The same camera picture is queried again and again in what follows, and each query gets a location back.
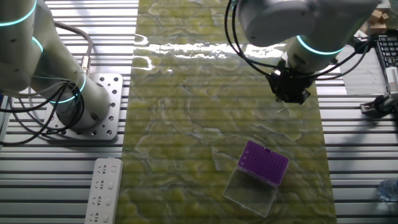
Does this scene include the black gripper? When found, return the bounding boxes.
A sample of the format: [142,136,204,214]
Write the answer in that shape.
[266,67,315,106]

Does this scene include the purple pipette tip box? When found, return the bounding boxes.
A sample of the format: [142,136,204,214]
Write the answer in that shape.
[222,139,290,218]

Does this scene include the white paper sheet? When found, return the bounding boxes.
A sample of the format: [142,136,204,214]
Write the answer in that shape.
[337,46,388,96]

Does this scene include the black clamp tool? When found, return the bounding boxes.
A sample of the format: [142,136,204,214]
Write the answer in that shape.
[359,92,398,119]

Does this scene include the white ribbed device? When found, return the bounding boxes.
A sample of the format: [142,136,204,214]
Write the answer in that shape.
[384,66,398,93]

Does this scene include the green marble pattern mat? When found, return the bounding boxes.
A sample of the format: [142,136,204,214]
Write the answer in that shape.
[114,0,338,224]

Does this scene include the black keyboard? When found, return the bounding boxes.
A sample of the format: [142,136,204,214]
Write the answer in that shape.
[374,34,398,68]

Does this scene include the large wooden block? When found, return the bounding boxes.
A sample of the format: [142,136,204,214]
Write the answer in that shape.
[360,21,388,35]

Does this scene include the clear plastic water bottle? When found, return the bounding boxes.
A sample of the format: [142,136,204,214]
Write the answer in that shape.
[377,177,398,202]

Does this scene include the white power strip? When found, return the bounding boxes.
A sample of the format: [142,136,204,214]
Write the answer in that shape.
[83,157,124,224]

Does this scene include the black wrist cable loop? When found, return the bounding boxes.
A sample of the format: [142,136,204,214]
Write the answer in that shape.
[223,0,379,82]

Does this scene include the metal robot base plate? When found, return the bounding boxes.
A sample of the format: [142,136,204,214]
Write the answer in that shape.
[40,73,124,141]

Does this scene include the black cable bundle at base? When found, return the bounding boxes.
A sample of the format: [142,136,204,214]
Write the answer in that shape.
[0,80,86,147]

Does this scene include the grey cable with metal connector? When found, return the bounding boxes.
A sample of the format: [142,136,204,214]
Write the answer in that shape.
[53,21,94,77]

